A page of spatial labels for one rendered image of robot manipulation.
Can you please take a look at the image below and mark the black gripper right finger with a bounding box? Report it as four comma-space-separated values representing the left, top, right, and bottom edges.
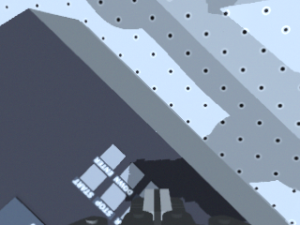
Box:
157, 189, 251, 225

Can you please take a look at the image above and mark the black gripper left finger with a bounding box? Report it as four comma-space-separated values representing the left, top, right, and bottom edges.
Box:
68, 189, 158, 225

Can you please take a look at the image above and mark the grey perforated base plate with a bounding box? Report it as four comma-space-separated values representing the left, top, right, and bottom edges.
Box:
0, 0, 300, 225

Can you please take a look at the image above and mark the white lab instrument with lid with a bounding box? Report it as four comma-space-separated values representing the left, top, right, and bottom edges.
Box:
0, 8, 289, 225

